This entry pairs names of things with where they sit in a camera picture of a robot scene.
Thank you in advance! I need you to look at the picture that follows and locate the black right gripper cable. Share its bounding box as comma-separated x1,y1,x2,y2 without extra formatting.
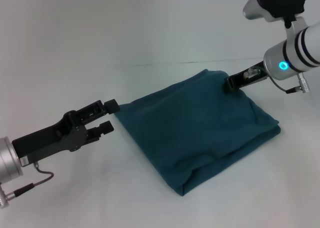
268,76,305,95

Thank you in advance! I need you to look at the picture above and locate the teal blue t-shirt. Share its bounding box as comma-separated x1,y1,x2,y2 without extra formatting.
113,68,281,198

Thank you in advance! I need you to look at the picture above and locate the dark red left gripper cable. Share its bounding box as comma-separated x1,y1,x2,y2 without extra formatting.
13,161,55,197

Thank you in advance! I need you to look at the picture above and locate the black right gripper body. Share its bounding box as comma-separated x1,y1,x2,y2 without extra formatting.
228,60,270,91

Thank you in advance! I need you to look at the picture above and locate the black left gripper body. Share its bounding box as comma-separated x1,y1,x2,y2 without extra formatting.
11,99,109,168

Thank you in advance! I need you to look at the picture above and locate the silver angled cable connector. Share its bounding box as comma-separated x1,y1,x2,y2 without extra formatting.
243,67,261,80

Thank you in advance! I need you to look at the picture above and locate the silver cylindrical cable plug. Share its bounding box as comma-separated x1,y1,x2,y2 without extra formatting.
297,72,311,94
0,183,16,209

